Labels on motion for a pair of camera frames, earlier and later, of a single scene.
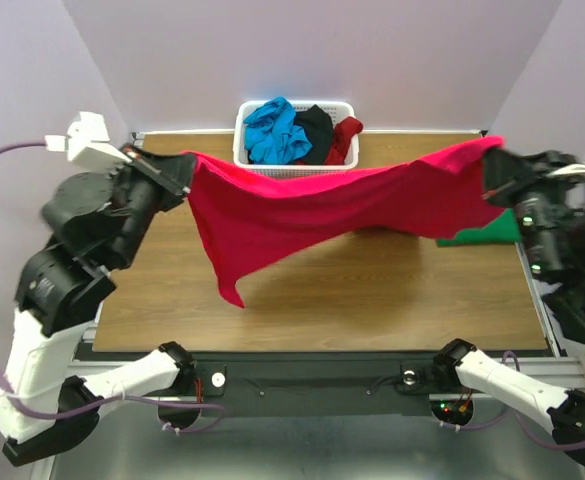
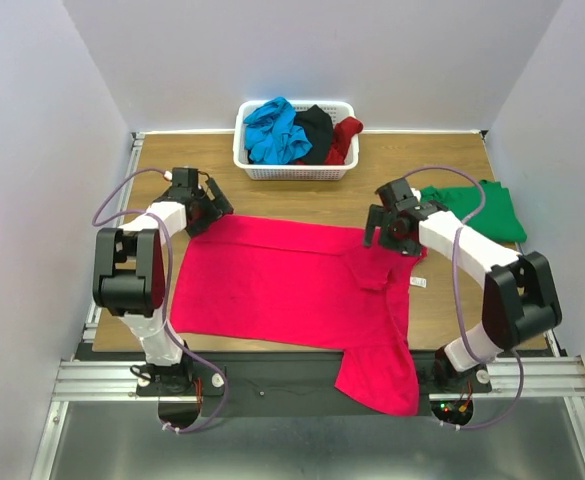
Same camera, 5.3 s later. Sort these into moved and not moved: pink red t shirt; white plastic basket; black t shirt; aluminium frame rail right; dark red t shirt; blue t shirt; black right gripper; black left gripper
Moved: black right gripper; pink red t shirt; black left gripper
Not moved: white plastic basket; aluminium frame rail right; black t shirt; dark red t shirt; blue t shirt
